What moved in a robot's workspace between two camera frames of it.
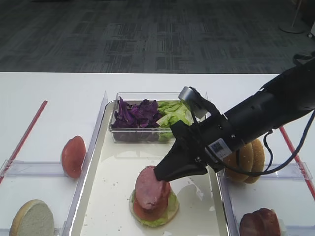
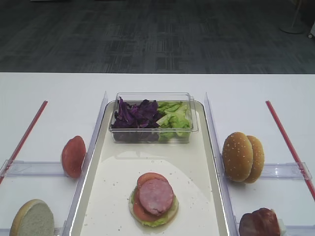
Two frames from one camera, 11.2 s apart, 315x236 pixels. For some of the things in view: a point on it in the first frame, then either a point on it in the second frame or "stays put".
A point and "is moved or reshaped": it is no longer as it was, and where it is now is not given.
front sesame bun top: [242, 158] stays put
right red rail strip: [305, 176] stays put
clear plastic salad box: [146, 117] stays put
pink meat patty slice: [151, 196] is moved or reshaped
